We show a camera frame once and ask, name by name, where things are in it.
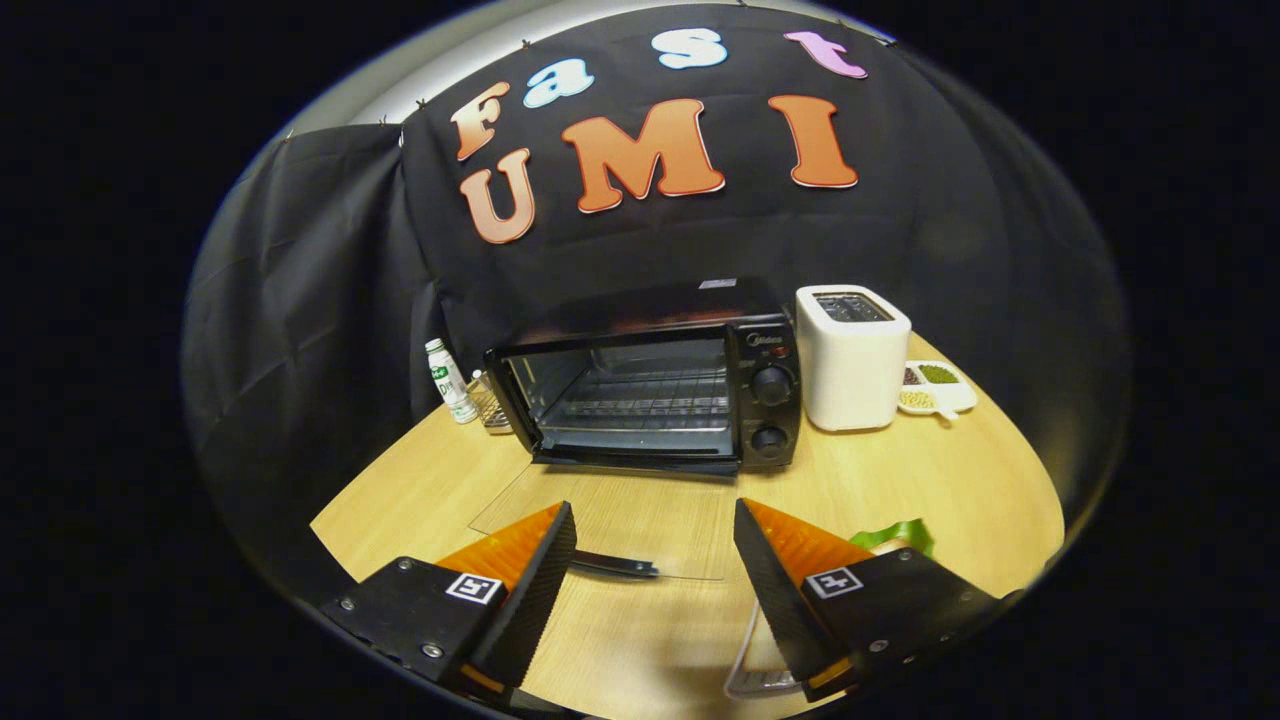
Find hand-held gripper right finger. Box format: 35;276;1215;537
733;498;1027;703

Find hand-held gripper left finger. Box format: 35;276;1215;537
320;501;579;703

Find lettuce bread sandwich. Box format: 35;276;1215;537
850;518;937;560

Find black toaster oven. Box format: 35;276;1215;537
468;278;805;581

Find white pop-up toaster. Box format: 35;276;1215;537
795;284;913;433

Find white drink bottle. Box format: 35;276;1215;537
424;338;479;425

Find white divided bean dish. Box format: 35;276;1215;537
897;360;979;422

